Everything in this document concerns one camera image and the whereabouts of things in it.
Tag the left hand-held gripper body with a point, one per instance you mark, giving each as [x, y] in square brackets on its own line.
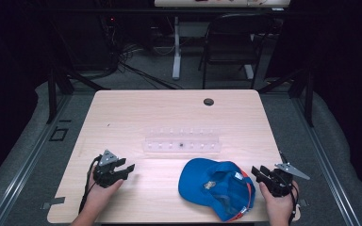
[105, 175]

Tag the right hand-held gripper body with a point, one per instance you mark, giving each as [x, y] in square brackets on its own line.
[279, 183]

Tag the person's left hand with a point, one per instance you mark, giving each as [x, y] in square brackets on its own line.
[102, 196]

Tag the person's right hand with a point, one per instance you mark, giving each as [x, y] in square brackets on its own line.
[278, 205]

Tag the blue baseball cap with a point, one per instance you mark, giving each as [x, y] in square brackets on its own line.
[201, 182]

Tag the grey tape strip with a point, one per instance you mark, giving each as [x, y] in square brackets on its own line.
[54, 202]

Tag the clear plastic rack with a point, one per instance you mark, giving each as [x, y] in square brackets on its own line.
[182, 147]

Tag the black metal stand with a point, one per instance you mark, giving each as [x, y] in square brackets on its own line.
[52, 94]
[308, 97]

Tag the dark round table grommet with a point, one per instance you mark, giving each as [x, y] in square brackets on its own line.
[208, 101]

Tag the white desk leg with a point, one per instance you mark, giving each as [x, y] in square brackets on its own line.
[176, 50]

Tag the dark cabinet with red light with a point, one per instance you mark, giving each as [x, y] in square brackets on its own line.
[85, 37]

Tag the black chair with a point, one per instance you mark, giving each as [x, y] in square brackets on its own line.
[232, 40]

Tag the light desk top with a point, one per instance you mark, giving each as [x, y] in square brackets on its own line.
[220, 3]

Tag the aluminium floor rail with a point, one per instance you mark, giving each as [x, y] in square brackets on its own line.
[326, 160]
[28, 160]

